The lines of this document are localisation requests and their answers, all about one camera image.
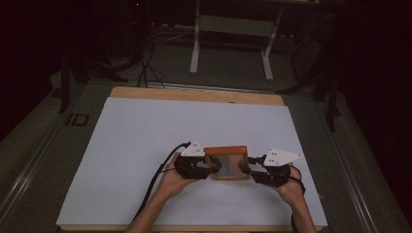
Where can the black floor socket box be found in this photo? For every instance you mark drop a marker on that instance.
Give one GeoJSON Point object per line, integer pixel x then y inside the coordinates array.
{"type": "Point", "coordinates": [77, 119]}

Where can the person's right hand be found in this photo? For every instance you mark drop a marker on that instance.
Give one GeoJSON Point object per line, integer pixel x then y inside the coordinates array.
{"type": "Point", "coordinates": [293, 192]}

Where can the white metal desk frame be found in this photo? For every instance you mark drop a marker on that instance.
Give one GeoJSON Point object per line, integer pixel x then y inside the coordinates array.
{"type": "Point", "coordinates": [194, 48]}

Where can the metal floor rail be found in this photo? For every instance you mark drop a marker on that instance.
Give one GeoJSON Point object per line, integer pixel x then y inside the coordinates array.
{"type": "Point", "coordinates": [350, 174]}
{"type": "Point", "coordinates": [210, 88]}
{"type": "Point", "coordinates": [29, 171]}

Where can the wooden photo frame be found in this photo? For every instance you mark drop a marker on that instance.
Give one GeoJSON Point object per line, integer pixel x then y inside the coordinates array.
{"type": "Point", "coordinates": [228, 163]}

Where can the person's left hand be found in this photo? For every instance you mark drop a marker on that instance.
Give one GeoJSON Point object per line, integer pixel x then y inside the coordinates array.
{"type": "Point", "coordinates": [171, 183]}

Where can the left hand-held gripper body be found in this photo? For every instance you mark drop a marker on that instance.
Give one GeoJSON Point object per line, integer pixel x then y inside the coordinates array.
{"type": "Point", "coordinates": [191, 168]}

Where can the black metal stand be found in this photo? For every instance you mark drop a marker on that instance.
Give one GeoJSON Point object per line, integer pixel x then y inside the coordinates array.
{"type": "Point", "coordinates": [64, 84]}
{"type": "Point", "coordinates": [332, 103]}

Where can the wooden table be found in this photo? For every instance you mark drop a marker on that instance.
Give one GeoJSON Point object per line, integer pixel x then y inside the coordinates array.
{"type": "Point", "coordinates": [194, 94]}

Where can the white table mat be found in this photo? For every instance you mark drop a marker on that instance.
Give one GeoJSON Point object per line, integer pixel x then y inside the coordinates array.
{"type": "Point", "coordinates": [155, 129]}

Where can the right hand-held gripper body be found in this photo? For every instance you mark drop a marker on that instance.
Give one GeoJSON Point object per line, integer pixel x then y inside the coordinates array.
{"type": "Point", "coordinates": [275, 176]}

